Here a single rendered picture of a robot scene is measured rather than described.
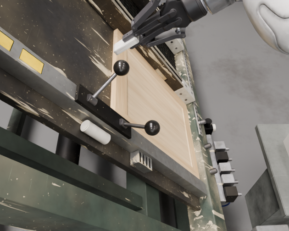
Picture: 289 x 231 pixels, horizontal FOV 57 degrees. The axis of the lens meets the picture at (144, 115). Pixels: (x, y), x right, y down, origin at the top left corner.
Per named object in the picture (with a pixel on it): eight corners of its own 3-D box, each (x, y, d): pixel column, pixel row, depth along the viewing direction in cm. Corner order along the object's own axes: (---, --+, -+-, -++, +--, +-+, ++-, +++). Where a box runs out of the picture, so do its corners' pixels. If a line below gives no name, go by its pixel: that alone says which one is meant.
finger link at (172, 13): (177, 15, 59) (174, 10, 58) (135, 39, 63) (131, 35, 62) (175, 5, 61) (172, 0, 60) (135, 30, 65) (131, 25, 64)
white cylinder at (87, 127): (79, 132, 62) (102, 146, 68) (88, 128, 61) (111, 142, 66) (80, 122, 64) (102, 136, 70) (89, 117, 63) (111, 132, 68)
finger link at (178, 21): (177, 8, 62) (180, 13, 62) (138, 33, 66) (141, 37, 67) (179, 18, 59) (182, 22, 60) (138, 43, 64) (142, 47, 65)
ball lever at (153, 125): (121, 133, 72) (159, 139, 63) (112, 126, 70) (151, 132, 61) (126, 120, 73) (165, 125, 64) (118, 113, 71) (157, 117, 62)
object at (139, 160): (144, 173, 80) (152, 170, 79) (130, 165, 75) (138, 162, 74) (143, 162, 83) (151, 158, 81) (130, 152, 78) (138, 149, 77)
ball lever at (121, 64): (95, 111, 63) (135, 69, 62) (84, 103, 60) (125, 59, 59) (91, 103, 65) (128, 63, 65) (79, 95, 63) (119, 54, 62)
